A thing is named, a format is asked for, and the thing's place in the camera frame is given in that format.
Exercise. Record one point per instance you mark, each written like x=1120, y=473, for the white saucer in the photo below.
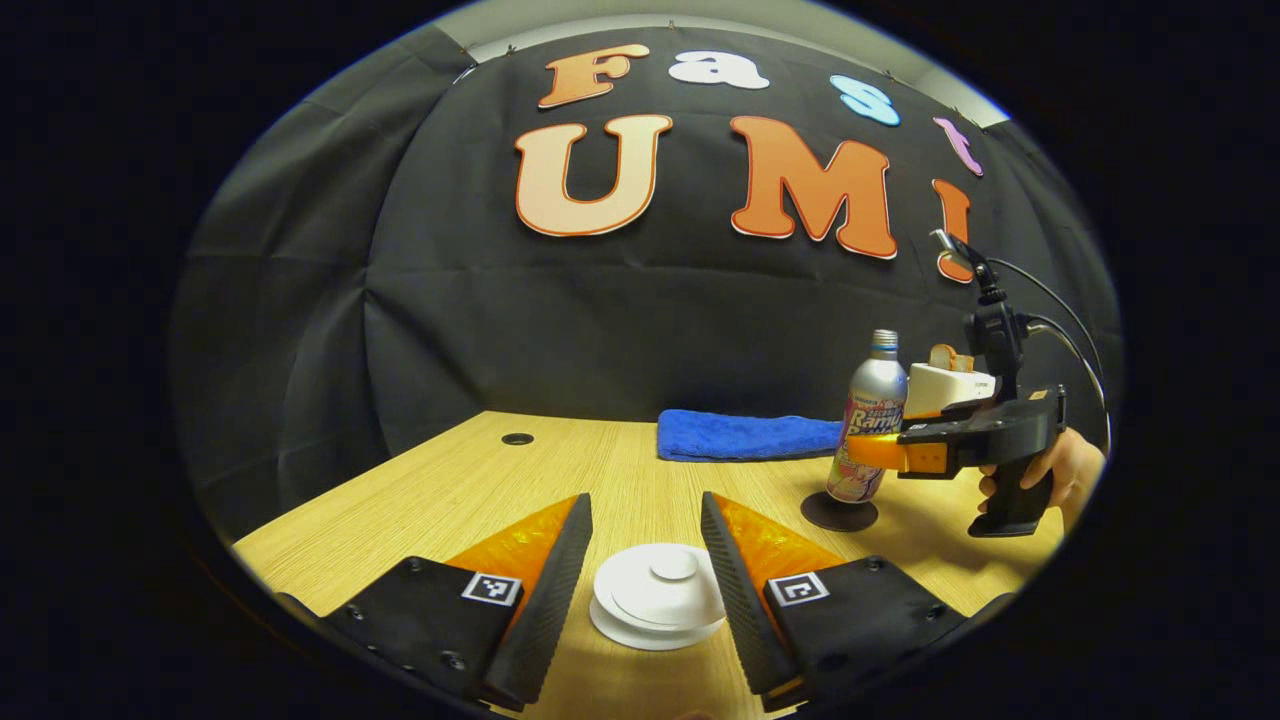
x=640, y=640

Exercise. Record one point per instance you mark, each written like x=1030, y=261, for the white teacup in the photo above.
x=603, y=592

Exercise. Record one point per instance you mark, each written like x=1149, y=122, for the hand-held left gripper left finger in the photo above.
x=555, y=600

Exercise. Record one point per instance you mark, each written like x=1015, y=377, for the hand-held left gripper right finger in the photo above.
x=730, y=600

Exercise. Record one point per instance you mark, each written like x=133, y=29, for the toast slice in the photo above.
x=966, y=362
x=943, y=355

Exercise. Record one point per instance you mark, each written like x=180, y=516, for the dark round coaster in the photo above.
x=838, y=515

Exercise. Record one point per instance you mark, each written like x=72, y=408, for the blue towel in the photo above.
x=745, y=435

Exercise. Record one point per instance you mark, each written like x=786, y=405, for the silver water bottle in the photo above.
x=875, y=390

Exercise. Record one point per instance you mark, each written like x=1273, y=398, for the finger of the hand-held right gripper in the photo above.
x=885, y=453

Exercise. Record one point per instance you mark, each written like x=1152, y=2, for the white toaster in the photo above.
x=945, y=385

